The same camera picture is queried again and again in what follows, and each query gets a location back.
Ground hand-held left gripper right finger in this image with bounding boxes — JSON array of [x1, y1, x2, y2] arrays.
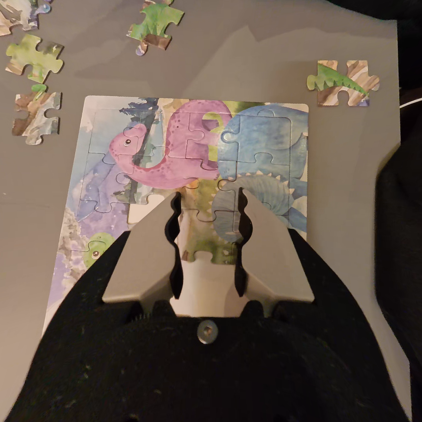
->
[[232, 187, 315, 318]]

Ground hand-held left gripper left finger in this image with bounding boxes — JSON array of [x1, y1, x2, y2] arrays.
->
[[102, 191, 183, 304]]

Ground blue triceratops head puzzle piece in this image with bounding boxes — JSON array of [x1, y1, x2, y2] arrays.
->
[[211, 197, 308, 245]]

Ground blue white puzzle piece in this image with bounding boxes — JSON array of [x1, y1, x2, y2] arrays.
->
[[218, 165, 309, 219]]

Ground pastel purple pink puzzle piece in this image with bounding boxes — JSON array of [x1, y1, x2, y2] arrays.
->
[[80, 153, 133, 214]]

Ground purple blue green puzzle piece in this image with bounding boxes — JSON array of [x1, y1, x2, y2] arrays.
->
[[186, 112, 239, 173]]

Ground pink dinosaur head puzzle piece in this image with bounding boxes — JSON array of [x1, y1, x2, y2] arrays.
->
[[88, 108, 165, 165]]

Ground purple dinosaur body puzzle piece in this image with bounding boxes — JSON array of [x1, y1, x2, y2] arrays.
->
[[165, 110, 206, 159]]

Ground dinosaur puzzle tray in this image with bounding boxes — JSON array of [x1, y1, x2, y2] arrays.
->
[[42, 96, 309, 333]]

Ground green tan puzzle piece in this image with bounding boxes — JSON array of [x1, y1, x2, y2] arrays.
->
[[126, 0, 185, 56]]

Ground blue dinosaur body puzzle piece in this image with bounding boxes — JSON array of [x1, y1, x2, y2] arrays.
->
[[218, 111, 295, 181]]

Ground brown grey puzzle piece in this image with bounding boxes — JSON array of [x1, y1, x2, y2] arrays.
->
[[11, 84, 62, 146]]

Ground green dinosaur brown puzzle piece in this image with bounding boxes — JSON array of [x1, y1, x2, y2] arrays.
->
[[307, 60, 380, 107]]

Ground green yellow puzzle piece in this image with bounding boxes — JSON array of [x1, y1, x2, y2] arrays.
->
[[5, 34, 65, 84]]

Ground peach purple puzzle piece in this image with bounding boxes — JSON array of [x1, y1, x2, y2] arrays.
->
[[0, 0, 41, 37]]

